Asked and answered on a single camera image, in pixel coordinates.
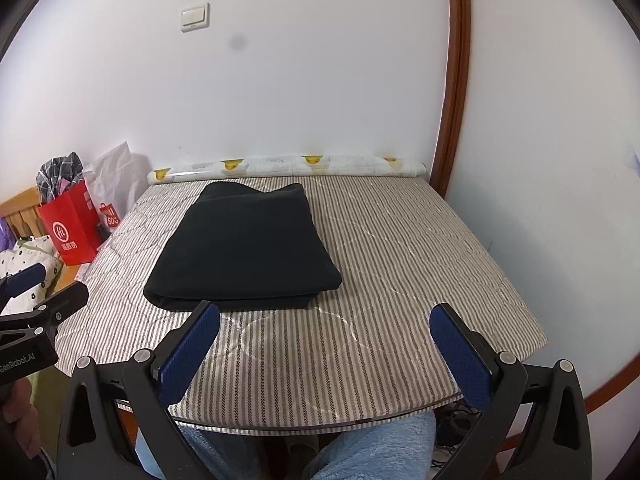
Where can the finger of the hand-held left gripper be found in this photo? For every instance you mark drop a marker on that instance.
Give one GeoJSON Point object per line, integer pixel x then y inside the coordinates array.
{"type": "Point", "coordinates": [60, 305]}
{"type": "Point", "coordinates": [25, 280]}

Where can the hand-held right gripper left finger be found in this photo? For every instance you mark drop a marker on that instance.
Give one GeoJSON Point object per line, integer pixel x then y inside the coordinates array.
{"type": "Point", "coordinates": [192, 345]}

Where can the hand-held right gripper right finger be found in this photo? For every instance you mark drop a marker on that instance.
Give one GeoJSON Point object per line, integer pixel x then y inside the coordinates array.
{"type": "Point", "coordinates": [460, 350]}

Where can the black sweatshirt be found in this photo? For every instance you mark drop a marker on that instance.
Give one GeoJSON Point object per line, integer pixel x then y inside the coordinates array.
{"type": "Point", "coordinates": [240, 250]}

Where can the person's left hand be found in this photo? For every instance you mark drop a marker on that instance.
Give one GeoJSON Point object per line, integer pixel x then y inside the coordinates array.
{"type": "Point", "coordinates": [17, 407]}

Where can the white spotted cloth bag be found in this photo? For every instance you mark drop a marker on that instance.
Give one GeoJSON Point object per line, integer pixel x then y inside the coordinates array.
{"type": "Point", "coordinates": [25, 257]}

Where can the green cloth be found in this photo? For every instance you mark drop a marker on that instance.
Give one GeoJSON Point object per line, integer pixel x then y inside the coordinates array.
{"type": "Point", "coordinates": [50, 390]}

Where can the purple bag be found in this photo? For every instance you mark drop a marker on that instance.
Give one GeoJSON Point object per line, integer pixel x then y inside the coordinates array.
{"type": "Point", "coordinates": [6, 235]}

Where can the red paper shopping bag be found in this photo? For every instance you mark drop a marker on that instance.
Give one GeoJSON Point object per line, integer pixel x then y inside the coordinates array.
{"type": "Point", "coordinates": [70, 230]}

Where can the wooden slatted headboard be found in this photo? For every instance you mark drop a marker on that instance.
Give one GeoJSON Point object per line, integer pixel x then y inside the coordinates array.
{"type": "Point", "coordinates": [20, 210]}

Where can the striped quilted mat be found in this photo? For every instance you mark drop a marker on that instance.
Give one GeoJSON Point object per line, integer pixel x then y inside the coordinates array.
{"type": "Point", "coordinates": [400, 285]}

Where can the plaid cloth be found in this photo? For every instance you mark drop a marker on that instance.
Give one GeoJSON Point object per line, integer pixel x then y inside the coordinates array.
{"type": "Point", "coordinates": [57, 175]}

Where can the white plastic bag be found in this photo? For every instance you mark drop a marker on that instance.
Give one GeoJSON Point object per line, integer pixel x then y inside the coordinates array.
{"type": "Point", "coordinates": [117, 175]}

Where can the brown wooden baseboard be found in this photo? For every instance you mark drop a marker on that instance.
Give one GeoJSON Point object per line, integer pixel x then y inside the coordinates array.
{"type": "Point", "coordinates": [607, 390]}

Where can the rolled paper with yellow print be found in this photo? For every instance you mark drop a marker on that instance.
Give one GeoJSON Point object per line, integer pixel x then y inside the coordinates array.
{"type": "Point", "coordinates": [280, 166]}

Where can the brown wooden door frame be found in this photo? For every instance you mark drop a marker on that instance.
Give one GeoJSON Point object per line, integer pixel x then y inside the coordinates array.
{"type": "Point", "coordinates": [457, 60]}

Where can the white wall light switch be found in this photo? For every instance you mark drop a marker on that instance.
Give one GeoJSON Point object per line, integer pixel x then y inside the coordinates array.
{"type": "Point", "coordinates": [195, 17]}

